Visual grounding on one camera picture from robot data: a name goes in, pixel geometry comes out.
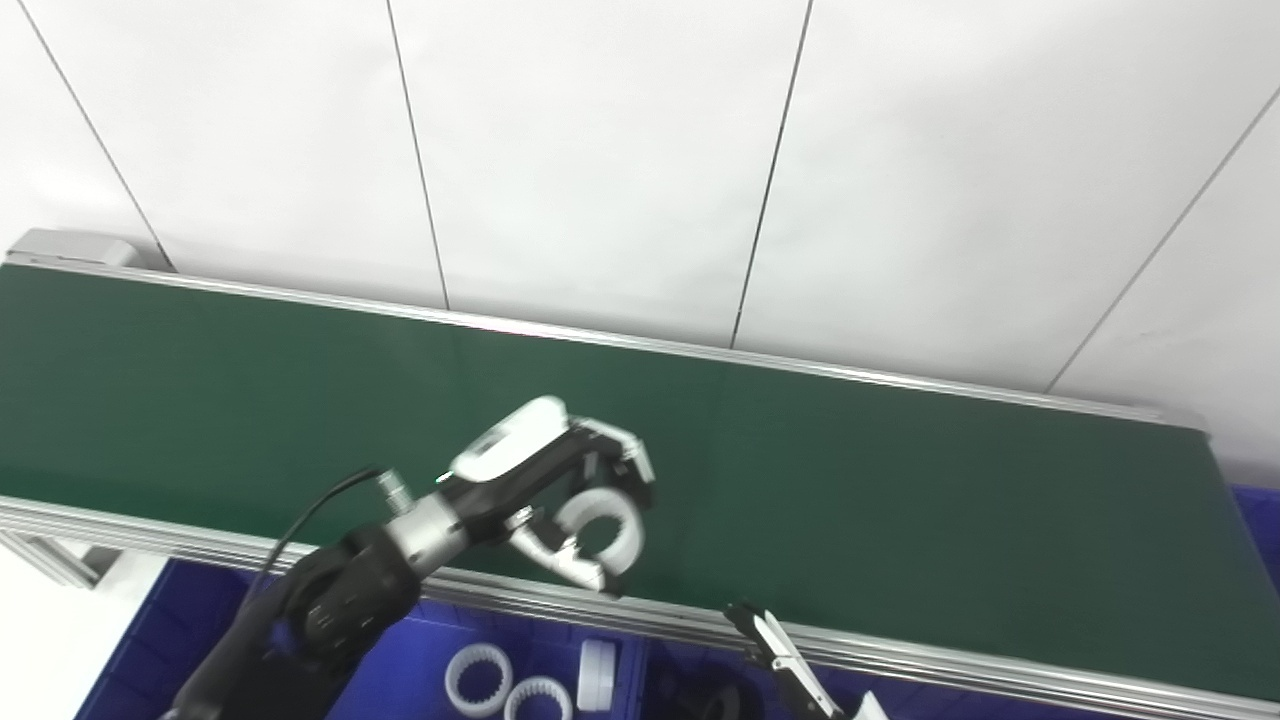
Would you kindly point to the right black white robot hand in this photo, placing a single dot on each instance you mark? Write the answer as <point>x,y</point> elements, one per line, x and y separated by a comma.
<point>785,660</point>

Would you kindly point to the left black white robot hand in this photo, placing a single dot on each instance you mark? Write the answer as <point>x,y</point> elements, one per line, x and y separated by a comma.
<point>520,455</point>

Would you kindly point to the grey conveyor end housing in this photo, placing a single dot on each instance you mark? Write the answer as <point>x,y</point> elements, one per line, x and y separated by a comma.
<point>70,248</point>

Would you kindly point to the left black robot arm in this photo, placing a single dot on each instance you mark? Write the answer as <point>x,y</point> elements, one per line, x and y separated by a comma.
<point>340,600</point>

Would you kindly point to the green conveyor belt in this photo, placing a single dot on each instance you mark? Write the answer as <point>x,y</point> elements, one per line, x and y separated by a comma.
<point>850,480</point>
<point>900,655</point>

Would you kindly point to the black plastic part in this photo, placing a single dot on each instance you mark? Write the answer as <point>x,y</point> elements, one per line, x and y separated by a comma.
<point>712,702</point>

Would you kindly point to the blue bin with white parts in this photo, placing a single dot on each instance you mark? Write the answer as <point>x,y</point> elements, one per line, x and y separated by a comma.
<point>400,680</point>

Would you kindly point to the large empty blue bin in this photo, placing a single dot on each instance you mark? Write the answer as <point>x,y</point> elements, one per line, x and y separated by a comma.
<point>1262,540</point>

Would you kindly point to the blue bin with black parts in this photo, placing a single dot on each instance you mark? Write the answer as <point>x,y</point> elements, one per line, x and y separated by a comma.
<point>950,705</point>

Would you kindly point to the white plastic cylinder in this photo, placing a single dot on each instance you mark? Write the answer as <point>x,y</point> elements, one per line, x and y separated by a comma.
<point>597,675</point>

